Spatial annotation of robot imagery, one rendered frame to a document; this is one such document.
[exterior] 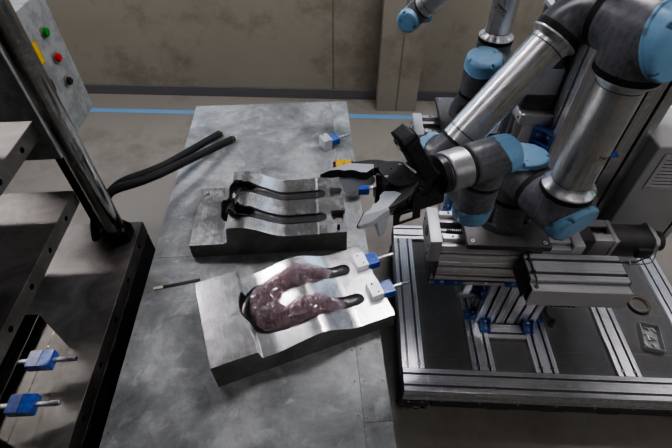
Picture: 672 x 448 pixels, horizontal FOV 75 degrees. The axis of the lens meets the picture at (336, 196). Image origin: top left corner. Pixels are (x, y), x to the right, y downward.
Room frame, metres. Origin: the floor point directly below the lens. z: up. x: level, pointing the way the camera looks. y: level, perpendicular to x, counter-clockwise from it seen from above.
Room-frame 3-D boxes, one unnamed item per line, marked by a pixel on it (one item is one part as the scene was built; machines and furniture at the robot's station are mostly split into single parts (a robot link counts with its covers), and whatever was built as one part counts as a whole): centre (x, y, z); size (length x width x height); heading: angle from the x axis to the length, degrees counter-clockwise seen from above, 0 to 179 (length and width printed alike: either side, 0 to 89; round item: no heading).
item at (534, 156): (0.83, -0.47, 1.20); 0.13 x 0.12 x 0.14; 23
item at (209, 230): (1.02, 0.22, 0.87); 0.50 x 0.26 x 0.14; 94
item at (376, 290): (0.72, -0.16, 0.85); 0.13 x 0.05 x 0.05; 111
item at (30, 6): (1.19, 0.93, 0.73); 0.30 x 0.22 x 1.47; 4
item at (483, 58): (1.34, -0.49, 1.20); 0.13 x 0.12 x 0.14; 152
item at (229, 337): (0.67, 0.11, 0.85); 0.50 x 0.26 x 0.11; 111
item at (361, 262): (0.82, -0.12, 0.85); 0.13 x 0.05 x 0.05; 111
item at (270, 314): (0.67, 0.11, 0.90); 0.26 x 0.18 x 0.08; 111
